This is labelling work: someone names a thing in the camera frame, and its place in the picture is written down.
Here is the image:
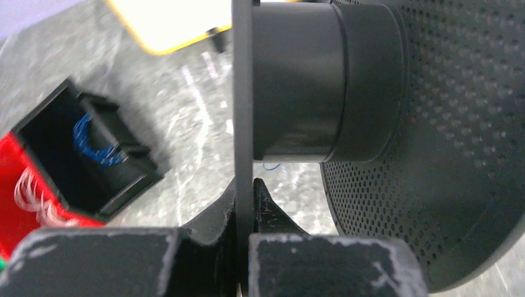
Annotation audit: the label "black cable spool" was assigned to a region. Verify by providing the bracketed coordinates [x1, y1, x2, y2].
[231, 1, 524, 293]

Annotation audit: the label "blue coiled cables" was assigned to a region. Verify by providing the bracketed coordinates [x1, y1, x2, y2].
[72, 113, 124, 168]

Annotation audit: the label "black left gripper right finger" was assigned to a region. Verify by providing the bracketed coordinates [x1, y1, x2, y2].
[248, 178, 428, 296]

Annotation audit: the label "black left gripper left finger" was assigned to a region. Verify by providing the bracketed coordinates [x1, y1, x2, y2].
[1, 184, 237, 296]

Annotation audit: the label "red plastic bin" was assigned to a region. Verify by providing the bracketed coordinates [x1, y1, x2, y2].
[1, 132, 104, 261]

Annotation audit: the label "white coiled cables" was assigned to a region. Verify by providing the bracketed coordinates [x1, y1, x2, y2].
[14, 167, 79, 228]

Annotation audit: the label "black plastic bin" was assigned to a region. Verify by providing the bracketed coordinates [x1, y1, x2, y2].
[13, 79, 163, 222]

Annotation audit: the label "green plastic bin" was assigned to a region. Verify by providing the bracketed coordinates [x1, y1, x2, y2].
[0, 257, 6, 272]

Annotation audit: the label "whiteboard with red writing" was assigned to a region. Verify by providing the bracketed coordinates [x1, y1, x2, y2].
[105, 0, 232, 56]

